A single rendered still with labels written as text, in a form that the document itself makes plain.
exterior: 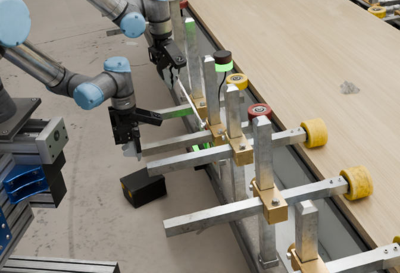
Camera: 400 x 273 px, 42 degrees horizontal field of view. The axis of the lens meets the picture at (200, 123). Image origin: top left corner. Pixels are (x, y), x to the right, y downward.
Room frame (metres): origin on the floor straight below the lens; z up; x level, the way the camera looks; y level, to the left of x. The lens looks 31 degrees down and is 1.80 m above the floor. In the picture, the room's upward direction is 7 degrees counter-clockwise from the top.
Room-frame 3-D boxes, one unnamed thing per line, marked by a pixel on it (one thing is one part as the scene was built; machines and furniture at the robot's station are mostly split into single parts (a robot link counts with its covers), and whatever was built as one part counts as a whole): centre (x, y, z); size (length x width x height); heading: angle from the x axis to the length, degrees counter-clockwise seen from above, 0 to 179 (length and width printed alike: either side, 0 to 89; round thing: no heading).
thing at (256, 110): (1.51, -0.20, 0.85); 0.08 x 0.08 x 0.11
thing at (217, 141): (1.50, -0.06, 0.85); 0.14 x 0.06 x 0.05; 11
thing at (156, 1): (1.67, 0.10, 1.25); 0.09 x 0.08 x 0.11; 100
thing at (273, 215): (1.01, -0.15, 0.95); 0.14 x 0.06 x 0.05; 11
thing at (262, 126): (1.03, -0.14, 0.93); 0.04 x 0.04 x 0.48; 11
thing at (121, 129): (1.43, 0.23, 0.96); 0.09 x 0.08 x 0.12; 101
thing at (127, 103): (1.42, 0.22, 1.05); 0.08 x 0.08 x 0.05
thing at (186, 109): (1.72, 0.04, 0.82); 0.44 x 0.03 x 0.04; 101
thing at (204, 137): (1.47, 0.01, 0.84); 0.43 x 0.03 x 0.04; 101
